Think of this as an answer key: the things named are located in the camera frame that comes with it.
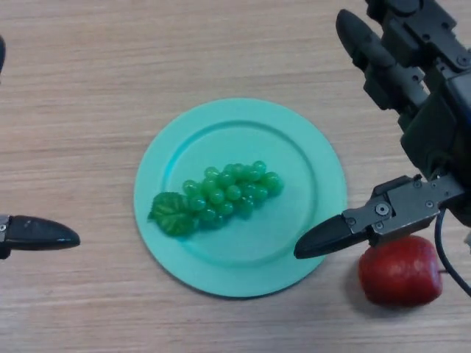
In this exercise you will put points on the red apple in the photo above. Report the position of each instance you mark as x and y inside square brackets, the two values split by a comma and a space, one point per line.
[401, 276]

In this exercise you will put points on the round green plate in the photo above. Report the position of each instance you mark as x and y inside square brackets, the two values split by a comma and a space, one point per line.
[294, 165]

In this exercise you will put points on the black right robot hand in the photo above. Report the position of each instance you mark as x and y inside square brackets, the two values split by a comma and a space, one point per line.
[434, 128]

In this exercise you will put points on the green grapes bunch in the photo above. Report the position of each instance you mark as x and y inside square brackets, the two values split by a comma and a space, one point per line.
[224, 191]

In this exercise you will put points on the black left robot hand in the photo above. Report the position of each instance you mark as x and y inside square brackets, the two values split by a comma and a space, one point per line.
[37, 233]

